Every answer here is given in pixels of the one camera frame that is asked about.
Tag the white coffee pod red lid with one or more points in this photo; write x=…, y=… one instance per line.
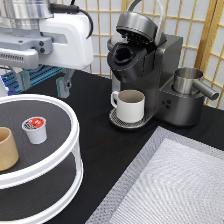
x=35, y=128

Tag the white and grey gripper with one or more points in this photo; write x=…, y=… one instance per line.
x=34, y=32

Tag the grey woven placemat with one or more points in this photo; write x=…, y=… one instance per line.
x=172, y=180

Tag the tan wooden cup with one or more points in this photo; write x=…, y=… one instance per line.
x=8, y=150

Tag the white two-tier round shelf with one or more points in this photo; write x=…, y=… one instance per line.
x=47, y=176

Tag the blue ribbed metal block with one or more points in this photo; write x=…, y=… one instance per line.
x=37, y=76

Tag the white ceramic mug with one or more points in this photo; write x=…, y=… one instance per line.
x=129, y=105

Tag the dark grey pod coffee machine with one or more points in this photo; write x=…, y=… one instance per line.
x=142, y=57

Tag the steel milk frother jug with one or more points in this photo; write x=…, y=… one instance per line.
x=188, y=80

